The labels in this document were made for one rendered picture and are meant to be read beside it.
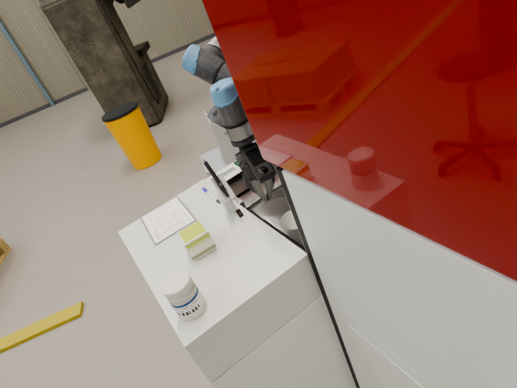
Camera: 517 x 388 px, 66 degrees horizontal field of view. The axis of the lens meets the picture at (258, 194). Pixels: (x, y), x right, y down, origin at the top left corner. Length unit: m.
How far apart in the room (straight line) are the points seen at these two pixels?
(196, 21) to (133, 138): 5.84
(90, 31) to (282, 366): 4.67
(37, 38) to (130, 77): 4.83
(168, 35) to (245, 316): 9.02
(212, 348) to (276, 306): 0.18
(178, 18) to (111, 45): 4.58
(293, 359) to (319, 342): 0.09
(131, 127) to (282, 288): 3.43
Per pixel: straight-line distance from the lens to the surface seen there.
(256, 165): 1.04
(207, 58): 1.14
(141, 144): 4.31
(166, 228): 1.30
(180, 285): 0.91
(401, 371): 0.98
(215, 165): 1.87
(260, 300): 0.96
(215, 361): 1.00
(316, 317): 1.11
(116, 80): 5.41
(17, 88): 10.28
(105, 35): 5.28
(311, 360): 1.21
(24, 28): 10.00
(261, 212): 1.28
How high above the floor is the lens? 1.62
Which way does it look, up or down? 32 degrees down
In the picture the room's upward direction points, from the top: 22 degrees counter-clockwise
